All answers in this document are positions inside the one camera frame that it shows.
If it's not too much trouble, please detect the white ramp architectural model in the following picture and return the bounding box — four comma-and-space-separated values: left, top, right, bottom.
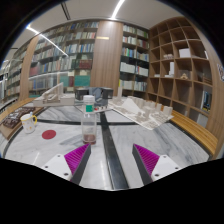
32, 82, 79, 108

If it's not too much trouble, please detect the straight ceiling strip light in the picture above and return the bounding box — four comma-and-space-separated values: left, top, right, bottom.
110, 0, 126, 20

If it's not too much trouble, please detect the dark grey architectural model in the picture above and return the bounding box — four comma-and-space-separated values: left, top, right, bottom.
74, 86, 114, 102

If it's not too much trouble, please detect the clear plastic bottle green label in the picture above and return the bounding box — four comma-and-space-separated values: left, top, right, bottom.
80, 94, 98, 146

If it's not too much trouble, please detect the white mug yellow rim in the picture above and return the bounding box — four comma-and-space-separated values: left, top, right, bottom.
20, 111, 38, 135

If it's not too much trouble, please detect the flat round red coaster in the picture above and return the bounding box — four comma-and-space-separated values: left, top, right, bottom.
41, 129, 57, 140

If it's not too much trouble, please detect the wooden cubby shelf unit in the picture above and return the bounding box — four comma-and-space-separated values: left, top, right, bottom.
146, 16, 224, 134

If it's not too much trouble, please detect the small white arched model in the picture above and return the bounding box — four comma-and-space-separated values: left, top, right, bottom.
94, 104, 113, 113

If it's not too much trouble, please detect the brown building model wooden board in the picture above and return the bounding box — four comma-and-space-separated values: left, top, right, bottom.
0, 105, 44, 140

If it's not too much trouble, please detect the distant bookshelf row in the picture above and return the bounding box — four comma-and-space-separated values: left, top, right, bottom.
0, 43, 31, 108

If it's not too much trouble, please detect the white city block model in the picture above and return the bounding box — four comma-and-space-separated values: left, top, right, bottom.
108, 87, 174, 131

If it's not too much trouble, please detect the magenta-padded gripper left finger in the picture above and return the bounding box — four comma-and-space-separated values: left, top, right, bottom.
41, 143, 92, 186

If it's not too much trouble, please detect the narrow tall bookshelf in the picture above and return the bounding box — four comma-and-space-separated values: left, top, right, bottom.
118, 23, 150, 99

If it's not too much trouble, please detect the curved wooden slatted bench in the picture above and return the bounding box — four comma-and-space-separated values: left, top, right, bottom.
0, 97, 36, 124
169, 109, 218, 157

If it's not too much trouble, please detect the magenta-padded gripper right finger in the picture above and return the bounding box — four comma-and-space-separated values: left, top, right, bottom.
131, 143, 183, 187

